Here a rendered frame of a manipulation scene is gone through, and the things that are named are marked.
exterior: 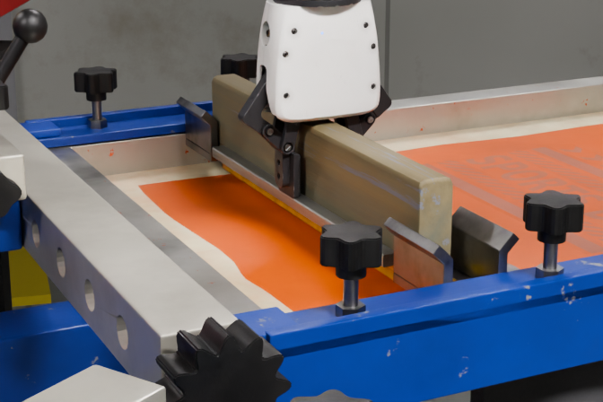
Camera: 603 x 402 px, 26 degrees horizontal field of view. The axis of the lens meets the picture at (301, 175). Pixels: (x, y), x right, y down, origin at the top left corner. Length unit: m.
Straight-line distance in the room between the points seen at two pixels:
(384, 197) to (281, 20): 0.18
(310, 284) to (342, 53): 0.20
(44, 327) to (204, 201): 0.25
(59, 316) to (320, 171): 0.25
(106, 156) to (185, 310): 0.58
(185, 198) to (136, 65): 2.81
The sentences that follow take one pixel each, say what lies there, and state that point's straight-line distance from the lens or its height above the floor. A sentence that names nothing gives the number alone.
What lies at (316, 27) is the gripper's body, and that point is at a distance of 1.09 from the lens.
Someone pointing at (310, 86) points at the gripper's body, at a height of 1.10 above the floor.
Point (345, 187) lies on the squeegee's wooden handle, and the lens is 1.07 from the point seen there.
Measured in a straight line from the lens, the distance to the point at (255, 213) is 1.22.
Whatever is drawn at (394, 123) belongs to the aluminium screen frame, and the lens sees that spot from 1.48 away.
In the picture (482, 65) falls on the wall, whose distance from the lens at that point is 4.37.
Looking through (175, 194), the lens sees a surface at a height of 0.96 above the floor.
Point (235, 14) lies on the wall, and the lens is 4.09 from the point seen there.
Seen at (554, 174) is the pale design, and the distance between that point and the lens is 1.36.
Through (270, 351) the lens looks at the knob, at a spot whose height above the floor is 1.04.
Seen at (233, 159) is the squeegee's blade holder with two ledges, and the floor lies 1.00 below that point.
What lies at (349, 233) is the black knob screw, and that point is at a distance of 0.84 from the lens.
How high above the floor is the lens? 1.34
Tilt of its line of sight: 17 degrees down
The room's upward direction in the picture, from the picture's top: straight up
